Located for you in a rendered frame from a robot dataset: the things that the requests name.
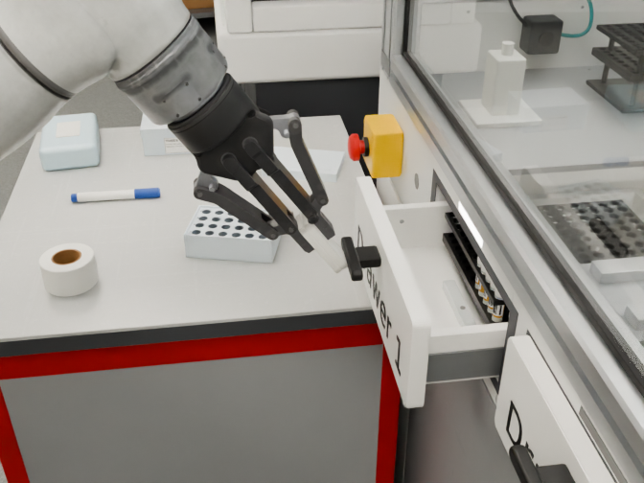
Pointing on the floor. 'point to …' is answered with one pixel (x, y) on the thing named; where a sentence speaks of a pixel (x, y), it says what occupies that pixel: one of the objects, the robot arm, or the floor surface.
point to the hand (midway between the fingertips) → (322, 241)
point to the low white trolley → (185, 336)
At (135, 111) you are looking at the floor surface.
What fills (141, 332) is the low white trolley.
